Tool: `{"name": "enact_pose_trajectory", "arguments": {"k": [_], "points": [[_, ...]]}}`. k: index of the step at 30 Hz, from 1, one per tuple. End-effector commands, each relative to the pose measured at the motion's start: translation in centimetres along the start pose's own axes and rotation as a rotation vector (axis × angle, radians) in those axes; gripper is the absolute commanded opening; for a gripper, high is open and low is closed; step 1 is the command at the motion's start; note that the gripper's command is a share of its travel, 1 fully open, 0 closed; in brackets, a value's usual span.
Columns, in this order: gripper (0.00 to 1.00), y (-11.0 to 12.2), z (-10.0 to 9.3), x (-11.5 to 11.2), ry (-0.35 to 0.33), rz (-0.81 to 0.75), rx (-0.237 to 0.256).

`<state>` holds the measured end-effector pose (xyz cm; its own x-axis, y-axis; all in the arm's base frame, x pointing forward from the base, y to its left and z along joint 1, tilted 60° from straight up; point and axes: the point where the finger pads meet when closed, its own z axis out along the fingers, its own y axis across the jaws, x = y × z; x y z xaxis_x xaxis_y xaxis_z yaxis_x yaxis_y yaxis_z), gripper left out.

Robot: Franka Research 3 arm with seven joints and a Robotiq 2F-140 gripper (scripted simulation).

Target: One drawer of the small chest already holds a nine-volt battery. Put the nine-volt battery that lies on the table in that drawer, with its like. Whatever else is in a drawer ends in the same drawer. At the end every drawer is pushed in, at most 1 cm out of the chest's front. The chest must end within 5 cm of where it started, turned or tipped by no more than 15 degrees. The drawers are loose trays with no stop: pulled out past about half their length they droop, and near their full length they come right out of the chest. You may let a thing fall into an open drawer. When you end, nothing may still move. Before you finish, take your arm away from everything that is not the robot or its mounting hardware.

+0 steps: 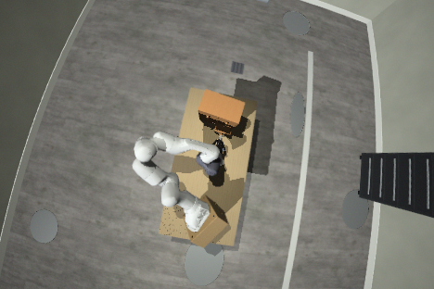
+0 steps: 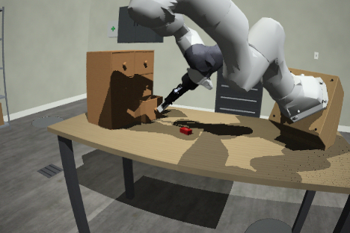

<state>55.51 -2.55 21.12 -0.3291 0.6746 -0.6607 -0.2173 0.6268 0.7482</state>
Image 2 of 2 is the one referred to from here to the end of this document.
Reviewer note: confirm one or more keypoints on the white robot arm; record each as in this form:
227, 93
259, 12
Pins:
243, 67

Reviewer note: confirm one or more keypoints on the red nine-volt battery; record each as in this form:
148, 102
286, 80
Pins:
185, 130

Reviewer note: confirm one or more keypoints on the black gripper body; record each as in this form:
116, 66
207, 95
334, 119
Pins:
187, 83

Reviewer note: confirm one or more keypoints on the small brown chest of drawers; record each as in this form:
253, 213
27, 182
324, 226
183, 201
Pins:
98, 79

